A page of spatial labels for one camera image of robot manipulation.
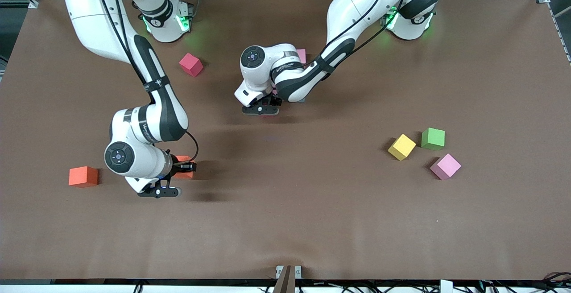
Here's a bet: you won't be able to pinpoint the green foam cube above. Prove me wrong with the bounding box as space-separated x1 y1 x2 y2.
421 128 446 151

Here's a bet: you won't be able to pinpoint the metal bracket with brown post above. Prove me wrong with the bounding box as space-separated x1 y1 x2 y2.
275 265 302 293

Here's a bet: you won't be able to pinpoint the brown paper table cover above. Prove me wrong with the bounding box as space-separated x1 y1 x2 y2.
0 0 571 281

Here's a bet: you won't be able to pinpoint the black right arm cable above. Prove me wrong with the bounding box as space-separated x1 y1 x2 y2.
91 0 199 164

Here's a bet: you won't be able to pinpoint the yellow foam cube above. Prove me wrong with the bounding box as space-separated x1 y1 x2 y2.
387 133 417 161

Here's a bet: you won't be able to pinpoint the orange foam cube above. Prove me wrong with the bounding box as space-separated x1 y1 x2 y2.
68 166 99 188
173 155 195 180

